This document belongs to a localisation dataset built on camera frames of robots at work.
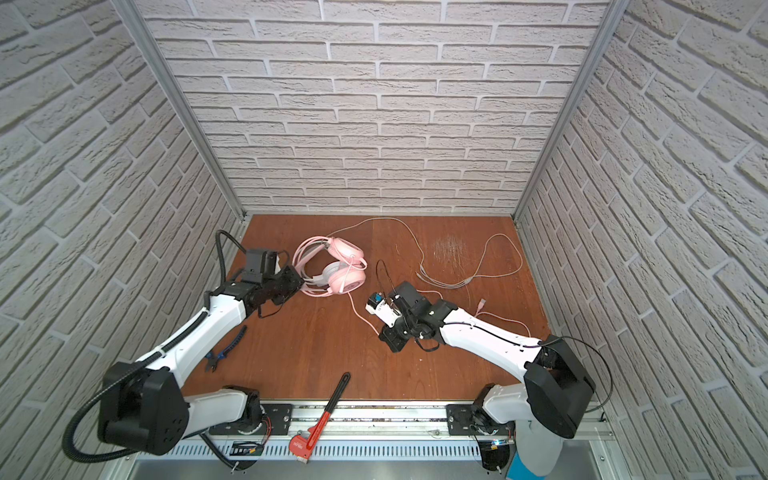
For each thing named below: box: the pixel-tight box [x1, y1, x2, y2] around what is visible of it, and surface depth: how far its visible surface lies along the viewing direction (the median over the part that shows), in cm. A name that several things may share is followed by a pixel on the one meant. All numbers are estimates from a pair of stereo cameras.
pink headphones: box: [292, 235, 368, 297], surface depth 80 cm
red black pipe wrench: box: [289, 372, 351, 464], surface depth 72 cm
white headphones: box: [303, 261, 346, 285], surface depth 96 cm
